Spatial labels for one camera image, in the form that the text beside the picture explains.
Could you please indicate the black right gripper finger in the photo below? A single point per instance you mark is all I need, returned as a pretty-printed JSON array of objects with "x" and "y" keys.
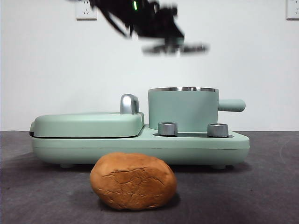
[{"x": 177, "y": 33}]

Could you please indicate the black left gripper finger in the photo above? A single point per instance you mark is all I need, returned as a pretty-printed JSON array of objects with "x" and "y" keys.
[{"x": 151, "y": 34}]

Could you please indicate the glass lid with green knob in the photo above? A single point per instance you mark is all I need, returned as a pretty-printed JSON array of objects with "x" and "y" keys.
[{"x": 194, "y": 49}]

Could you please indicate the brown potato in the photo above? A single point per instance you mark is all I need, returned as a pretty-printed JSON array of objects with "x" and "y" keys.
[{"x": 133, "y": 182}]

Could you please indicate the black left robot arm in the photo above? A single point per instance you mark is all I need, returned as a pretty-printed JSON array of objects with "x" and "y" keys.
[{"x": 144, "y": 14}]

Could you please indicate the silver control knob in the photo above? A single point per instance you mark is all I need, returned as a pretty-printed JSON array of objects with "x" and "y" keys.
[
  {"x": 167, "y": 129},
  {"x": 217, "y": 130}
]

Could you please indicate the green griddle cover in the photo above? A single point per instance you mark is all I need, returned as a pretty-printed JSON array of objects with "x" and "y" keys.
[{"x": 81, "y": 126}]

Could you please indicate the green breakfast machine base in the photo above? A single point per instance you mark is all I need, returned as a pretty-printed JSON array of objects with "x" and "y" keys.
[{"x": 140, "y": 149}]

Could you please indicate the white wall socket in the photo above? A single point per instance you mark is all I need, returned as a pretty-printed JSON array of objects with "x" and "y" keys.
[
  {"x": 86, "y": 14},
  {"x": 293, "y": 9}
]

